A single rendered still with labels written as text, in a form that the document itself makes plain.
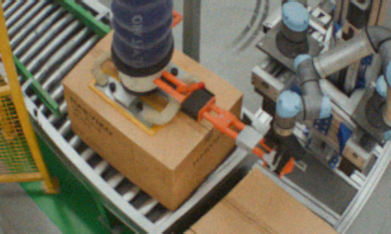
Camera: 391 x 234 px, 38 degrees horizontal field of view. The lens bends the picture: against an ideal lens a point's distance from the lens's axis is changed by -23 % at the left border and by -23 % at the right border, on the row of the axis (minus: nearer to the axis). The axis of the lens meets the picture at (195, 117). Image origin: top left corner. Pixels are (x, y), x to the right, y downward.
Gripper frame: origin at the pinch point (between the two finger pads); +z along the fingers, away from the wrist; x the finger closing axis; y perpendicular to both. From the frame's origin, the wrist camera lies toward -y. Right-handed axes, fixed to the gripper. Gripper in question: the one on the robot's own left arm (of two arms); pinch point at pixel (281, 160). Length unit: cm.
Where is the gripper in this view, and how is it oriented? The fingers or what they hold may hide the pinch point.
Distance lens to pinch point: 234.5
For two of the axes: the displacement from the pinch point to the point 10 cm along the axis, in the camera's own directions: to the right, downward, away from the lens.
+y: -7.8, -5.4, 3.2
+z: -0.1, 5.1, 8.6
